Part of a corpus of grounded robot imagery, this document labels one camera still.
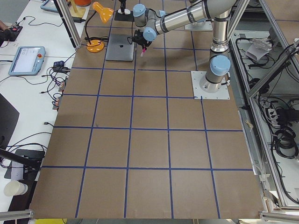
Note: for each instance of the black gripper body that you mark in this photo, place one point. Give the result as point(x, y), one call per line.
point(140, 40)

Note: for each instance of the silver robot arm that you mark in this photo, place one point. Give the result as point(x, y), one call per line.
point(151, 23)

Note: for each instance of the black mousepad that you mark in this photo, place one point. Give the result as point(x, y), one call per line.
point(124, 17)

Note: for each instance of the silver laptop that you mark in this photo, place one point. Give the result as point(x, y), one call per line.
point(119, 48)

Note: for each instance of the orange desk lamp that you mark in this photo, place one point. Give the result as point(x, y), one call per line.
point(96, 40)

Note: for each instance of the wooden stand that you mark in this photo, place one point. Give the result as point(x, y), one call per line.
point(75, 10)

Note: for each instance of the blue teach pendant tablet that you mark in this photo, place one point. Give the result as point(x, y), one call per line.
point(27, 61)

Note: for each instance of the white power strip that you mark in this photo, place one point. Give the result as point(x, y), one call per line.
point(272, 115)

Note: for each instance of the white paper cup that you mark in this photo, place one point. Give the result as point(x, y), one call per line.
point(15, 188)

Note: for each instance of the aluminium frame post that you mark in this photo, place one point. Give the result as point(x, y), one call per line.
point(68, 22)

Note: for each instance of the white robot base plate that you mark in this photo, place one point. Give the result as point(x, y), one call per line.
point(202, 89)

